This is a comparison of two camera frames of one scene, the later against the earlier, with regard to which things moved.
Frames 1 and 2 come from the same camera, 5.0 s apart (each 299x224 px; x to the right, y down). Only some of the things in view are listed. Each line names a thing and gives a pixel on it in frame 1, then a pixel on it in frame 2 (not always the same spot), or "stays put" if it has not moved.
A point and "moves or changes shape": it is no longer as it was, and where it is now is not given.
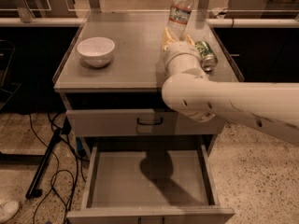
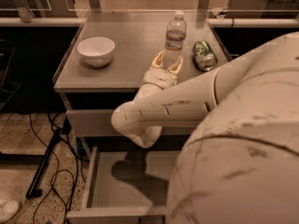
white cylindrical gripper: [179, 48] → [160, 77]
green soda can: [208, 59] stays put
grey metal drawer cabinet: [130, 159] stays put
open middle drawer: [150, 184] stays put
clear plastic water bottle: [180, 9] moves or changes shape
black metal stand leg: [34, 191] stays put
